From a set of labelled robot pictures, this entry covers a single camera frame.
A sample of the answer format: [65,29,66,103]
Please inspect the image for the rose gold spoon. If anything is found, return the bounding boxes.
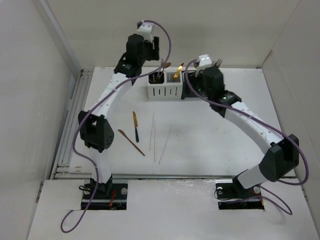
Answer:
[157,58,165,84]

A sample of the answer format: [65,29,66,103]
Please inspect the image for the gold knife green handle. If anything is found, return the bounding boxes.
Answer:
[173,63,184,79]
[132,111,140,143]

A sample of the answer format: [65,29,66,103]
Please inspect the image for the black metal fork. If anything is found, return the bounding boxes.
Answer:
[214,58,223,68]

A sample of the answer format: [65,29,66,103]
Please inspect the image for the silver metal spoon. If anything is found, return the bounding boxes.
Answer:
[154,72,161,84]

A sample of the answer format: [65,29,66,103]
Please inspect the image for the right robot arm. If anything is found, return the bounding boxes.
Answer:
[183,66,299,199]

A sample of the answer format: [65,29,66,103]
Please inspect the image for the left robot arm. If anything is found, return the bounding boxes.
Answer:
[76,33,160,199]

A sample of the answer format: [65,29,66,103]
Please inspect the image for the black insert bin left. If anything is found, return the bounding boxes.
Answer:
[148,72,165,85]

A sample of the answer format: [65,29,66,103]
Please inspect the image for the white chopstick far left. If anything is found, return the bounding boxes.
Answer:
[148,112,155,151]

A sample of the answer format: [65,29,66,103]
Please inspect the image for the white chopstick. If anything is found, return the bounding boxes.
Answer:
[158,124,173,165]
[148,112,155,151]
[153,120,156,163]

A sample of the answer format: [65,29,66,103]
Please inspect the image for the black utensil holder frame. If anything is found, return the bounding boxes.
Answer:
[181,70,201,100]

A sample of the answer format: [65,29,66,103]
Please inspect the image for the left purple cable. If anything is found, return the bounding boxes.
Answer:
[60,19,172,233]

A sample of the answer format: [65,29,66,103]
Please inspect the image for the purple cable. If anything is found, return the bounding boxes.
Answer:
[60,19,172,233]
[184,59,308,216]

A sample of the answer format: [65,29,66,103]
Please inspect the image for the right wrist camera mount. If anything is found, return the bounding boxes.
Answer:
[193,54,215,71]

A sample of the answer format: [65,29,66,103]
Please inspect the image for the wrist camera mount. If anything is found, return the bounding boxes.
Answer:
[193,54,215,71]
[136,21,154,42]

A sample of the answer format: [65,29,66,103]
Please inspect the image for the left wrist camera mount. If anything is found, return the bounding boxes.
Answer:
[136,21,154,42]

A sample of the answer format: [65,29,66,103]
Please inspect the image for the white utensil holder frame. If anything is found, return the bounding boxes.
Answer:
[147,82,183,101]

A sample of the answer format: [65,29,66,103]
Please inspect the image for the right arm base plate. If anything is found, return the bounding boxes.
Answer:
[214,182,265,210]

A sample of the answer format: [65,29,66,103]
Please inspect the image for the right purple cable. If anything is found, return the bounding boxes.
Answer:
[184,59,308,216]

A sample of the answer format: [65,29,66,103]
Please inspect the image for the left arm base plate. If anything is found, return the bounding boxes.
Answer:
[78,182,128,211]

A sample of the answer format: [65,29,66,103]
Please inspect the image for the aluminium rail front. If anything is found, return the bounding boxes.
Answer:
[50,172,233,180]

